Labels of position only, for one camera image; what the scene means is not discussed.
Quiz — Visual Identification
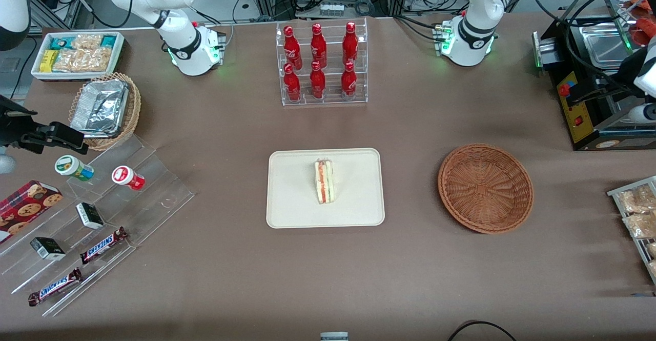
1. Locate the white plastic snack bin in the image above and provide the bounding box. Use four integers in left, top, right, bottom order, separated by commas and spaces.
31, 31, 126, 82

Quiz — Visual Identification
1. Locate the metal wire rack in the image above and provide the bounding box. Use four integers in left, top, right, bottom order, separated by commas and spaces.
607, 175, 656, 286

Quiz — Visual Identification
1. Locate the red plaid cookie box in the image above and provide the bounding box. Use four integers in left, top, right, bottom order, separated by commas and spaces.
0, 179, 64, 245

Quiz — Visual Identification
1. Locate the aluminium foil tray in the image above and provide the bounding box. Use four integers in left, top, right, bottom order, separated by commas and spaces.
69, 78, 129, 139

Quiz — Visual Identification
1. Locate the clear acrylic stepped stand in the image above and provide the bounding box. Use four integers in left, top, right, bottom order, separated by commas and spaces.
0, 133, 196, 317

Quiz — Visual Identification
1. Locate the cream plastic tray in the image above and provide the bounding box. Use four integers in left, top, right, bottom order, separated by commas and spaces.
266, 148, 385, 229

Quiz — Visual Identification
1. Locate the green lidded jar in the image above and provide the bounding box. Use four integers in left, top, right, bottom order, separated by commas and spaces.
54, 154, 95, 182

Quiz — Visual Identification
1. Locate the small dark green box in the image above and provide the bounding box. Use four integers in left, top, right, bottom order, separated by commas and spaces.
75, 203, 105, 230
29, 236, 67, 261

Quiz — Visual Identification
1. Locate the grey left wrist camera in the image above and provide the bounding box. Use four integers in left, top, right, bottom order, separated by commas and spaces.
627, 102, 656, 124

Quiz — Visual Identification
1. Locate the clear cracker packet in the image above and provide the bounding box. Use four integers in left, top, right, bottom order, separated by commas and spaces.
72, 34, 104, 51
53, 47, 114, 73

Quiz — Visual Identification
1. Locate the clear acrylic bottle rack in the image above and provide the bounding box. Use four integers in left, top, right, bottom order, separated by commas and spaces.
275, 17, 368, 107

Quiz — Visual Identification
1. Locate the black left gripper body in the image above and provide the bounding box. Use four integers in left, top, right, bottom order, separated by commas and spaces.
611, 50, 646, 104

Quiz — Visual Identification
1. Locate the black sealing machine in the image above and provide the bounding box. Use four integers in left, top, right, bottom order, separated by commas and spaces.
532, 0, 656, 152

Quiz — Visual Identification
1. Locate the light wicker basket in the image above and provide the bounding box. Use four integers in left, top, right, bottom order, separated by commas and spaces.
68, 72, 142, 151

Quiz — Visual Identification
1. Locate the stainless steel tray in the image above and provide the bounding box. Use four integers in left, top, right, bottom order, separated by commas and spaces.
578, 22, 634, 68

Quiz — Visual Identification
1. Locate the Snickers chocolate bar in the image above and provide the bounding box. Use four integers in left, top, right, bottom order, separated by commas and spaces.
79, 226, 129, 265
28, 267, 83, 307

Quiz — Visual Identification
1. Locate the brown wicker basket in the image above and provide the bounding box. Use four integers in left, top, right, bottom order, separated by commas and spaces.
438, 143, 535, 234

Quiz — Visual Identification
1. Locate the orange red object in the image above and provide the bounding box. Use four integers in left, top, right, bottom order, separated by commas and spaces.
629, 0, 656, 45

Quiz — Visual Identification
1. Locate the red cola bottle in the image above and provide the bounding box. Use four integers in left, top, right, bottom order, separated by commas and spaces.
342, 22, 359, 66
311, 23, 327, 68
283, 63, 301, 102
341, 61, 358, 99
283, 25, 302, 70
310, 61, 326, 99

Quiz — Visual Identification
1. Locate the red lidded jar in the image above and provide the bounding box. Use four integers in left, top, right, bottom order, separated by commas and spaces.
111, 165, 146, 192

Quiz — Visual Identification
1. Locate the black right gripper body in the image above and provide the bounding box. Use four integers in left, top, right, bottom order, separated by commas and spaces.
0, 95, 38, 153

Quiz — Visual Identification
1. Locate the black cable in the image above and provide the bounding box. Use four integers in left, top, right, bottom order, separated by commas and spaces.
447, 320, 519, 341

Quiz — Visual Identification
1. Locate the triangular sandwich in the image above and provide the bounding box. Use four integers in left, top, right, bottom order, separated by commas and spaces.
314, 158, 335, 205

